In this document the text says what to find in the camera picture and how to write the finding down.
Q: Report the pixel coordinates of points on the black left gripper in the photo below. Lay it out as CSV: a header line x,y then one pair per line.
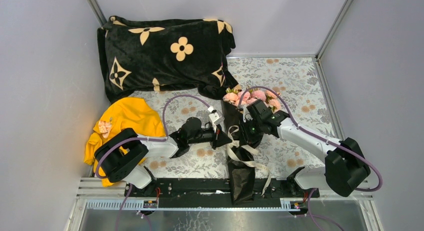
x,y
220,138

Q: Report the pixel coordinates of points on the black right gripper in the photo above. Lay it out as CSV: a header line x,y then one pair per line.
x,y
245,137

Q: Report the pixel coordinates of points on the pink fake flower bunch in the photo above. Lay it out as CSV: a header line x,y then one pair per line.
x,y
235,95

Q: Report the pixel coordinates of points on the black wrapping paper sheet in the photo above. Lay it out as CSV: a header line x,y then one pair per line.
x,y
241,176

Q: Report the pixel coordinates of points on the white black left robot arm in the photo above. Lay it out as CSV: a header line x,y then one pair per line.
x,y
119,158

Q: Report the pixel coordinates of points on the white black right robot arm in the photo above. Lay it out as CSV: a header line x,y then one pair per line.
x,y
344,168

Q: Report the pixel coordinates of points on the black blanket with beige flowers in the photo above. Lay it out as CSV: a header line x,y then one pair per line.
x,y
165,55

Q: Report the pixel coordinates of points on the yellow cloth bag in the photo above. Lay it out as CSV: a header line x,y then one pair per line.
x,y
129,112

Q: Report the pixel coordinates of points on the small pink fabric flower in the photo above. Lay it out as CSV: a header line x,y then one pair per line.
x,y
104,128

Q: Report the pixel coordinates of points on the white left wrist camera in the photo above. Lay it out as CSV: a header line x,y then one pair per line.
x,y
215,117

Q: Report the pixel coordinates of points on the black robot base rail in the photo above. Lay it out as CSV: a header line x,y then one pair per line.
x,y
216,193

